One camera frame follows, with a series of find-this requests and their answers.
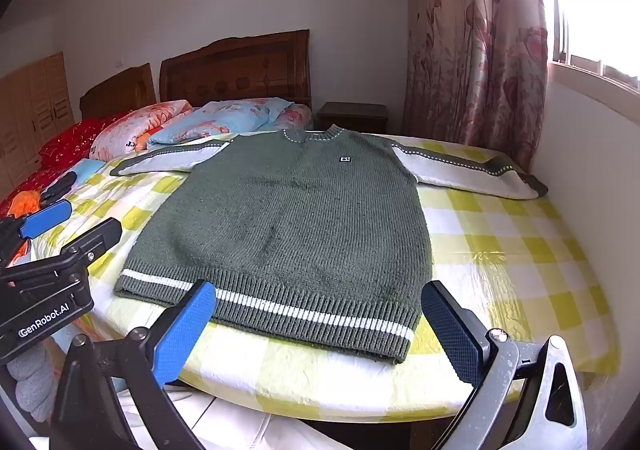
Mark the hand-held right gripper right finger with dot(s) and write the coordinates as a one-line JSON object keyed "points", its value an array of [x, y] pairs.
{"points": [[450, 330]]}

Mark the orange cloth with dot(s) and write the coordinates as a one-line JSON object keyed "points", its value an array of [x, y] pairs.
{"points": [[22, 202]]}

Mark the yellow checkered bed sheet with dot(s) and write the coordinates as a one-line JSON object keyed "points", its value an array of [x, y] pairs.
{"points": [[500, 255]]}

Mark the large wooden headboard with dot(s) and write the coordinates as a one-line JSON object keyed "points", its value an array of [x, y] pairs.
{"points": [[235, 69]]}

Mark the pink floral folded quilt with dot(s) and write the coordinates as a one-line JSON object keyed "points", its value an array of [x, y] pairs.
{"points": [[135, 129]]}

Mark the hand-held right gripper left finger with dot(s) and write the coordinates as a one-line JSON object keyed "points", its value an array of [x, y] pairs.
{"points": [[185, 330]]}

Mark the light blue cloth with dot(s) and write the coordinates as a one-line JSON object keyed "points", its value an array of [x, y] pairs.
{"points": [[90, 168]]}

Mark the dark wooden nightstand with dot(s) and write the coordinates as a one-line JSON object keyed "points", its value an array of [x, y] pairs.
{"points": [[352, 117]]}

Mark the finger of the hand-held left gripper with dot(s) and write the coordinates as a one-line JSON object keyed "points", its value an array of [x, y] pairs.
{"points": [[97, 237], [47, 219]]}

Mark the pink floral pillow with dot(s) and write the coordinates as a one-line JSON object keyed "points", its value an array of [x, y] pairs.
{"points": [[297, 117]]}

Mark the blue floral folded quilt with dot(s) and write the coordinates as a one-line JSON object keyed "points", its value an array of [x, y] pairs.
{"points": [[220, 119]]}

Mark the pink floral curtain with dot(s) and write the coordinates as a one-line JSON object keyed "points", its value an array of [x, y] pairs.
{"points": [[470, 54]]}

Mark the small wooden headboard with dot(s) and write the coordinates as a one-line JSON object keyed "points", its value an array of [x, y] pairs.
{"points": [[120, 94]]}

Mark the black object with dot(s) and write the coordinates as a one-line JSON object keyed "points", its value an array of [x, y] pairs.
{"points": [[59, 187]]}

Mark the red blanket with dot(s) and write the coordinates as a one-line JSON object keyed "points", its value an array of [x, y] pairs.
{"points": [[65, 139]]}

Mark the white cloth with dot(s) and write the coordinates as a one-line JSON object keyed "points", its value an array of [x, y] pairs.
{"points": [[240, 422]]}

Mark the green knit sweater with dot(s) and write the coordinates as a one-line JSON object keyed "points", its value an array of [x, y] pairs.
{"points": [[300, 230]]}

